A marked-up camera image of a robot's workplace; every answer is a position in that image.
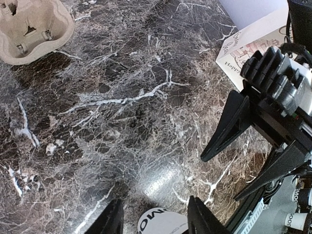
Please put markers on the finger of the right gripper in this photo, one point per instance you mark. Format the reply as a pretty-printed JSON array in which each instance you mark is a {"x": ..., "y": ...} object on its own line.
[
  {"x": 235, "y": 119},
  {"x": 282, "y": 163}
]

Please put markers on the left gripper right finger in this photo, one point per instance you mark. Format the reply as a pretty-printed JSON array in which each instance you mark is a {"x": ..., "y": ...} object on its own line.
[{"x": 201, "y": 220}]

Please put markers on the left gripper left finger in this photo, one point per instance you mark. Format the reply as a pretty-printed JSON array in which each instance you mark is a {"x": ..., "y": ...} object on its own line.
[{"x": 110, "y": 221}]

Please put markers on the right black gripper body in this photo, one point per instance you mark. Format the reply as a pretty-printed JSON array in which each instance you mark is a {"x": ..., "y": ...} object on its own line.
[{"x": 280, "y": 94}]

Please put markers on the stack of white paper cups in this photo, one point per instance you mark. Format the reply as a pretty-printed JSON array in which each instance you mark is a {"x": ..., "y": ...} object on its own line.
[{"x": 301, "y": 221}]

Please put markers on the single white paper cup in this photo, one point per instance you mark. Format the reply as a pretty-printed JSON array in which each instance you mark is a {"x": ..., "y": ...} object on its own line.
[{"x": 162, "y": 221}]

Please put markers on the brown cardboard cup carrier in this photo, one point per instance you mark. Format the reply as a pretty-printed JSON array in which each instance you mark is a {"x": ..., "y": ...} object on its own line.
[{"x": 30, "y": 29}]

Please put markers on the printed paper takeout bag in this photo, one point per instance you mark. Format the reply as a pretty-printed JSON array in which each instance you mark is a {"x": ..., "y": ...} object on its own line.
[{"x": 258, "y": 36}]

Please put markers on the white slotted cable duct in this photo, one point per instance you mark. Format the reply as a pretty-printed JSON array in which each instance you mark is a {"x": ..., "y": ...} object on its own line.
[{"x": 250, "y": 219}]

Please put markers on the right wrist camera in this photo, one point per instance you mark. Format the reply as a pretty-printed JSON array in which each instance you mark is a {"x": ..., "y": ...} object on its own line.
[{"x": 300, "y": 12}]

